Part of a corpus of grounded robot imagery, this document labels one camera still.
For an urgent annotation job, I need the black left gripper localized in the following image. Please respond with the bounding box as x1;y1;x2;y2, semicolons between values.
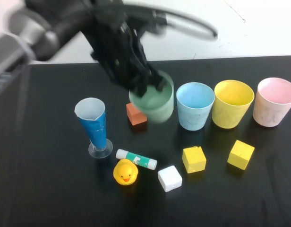
80;0;167;97

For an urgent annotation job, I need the green plastic cup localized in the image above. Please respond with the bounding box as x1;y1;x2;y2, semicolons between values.
128;70;175;124

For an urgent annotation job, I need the yellow plastic cup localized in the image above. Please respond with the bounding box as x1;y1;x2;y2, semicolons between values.
212;79;255;129

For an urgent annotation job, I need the pink plastic cup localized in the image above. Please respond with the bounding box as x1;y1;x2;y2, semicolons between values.
252;77;291;128

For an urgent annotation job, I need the orange cube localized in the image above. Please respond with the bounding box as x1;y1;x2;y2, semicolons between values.
126;103;148;126

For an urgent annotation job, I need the light blue plastic cup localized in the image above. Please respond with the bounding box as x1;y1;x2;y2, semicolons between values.
176;82;215;131

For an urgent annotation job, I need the blue taped conical measuring cup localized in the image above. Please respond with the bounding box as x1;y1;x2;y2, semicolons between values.
74;97;114;159

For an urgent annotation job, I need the white green glue stick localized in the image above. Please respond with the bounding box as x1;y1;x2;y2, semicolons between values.
115;148;158;170

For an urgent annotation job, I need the yellow cube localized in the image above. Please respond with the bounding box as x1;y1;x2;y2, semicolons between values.
227;140;256;171
182;146;207;174

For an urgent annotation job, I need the yellow rubber duck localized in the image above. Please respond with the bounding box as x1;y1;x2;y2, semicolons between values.
112;158;139;187

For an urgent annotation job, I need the white foam cube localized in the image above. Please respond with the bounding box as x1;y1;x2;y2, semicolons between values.
157;165;183;192

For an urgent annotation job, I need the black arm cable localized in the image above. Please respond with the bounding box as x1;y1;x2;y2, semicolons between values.
125;2;219;40

